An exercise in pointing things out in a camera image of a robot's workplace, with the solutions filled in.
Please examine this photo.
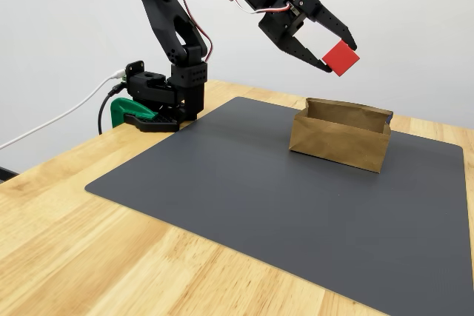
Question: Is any green table clamp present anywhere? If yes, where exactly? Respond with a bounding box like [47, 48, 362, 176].
[110, 96, 158, 128]

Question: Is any red cube with letter B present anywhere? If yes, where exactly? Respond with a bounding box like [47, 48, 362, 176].
[321, 41, 361, 78]

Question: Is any brown paper bag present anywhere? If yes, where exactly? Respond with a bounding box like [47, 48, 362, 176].
[288, 97, 394, 175]

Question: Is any dark grey mat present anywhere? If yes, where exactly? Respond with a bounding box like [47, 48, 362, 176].
[84, 96, 466, 316]

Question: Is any black cable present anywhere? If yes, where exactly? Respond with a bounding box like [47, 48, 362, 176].
[97, 84, 127, 135]

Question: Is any white cable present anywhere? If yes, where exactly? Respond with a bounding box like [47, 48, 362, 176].
[0, 70, 126, 150]

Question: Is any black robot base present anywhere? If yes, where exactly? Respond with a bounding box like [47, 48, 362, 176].
[123, 59, 186, 133]

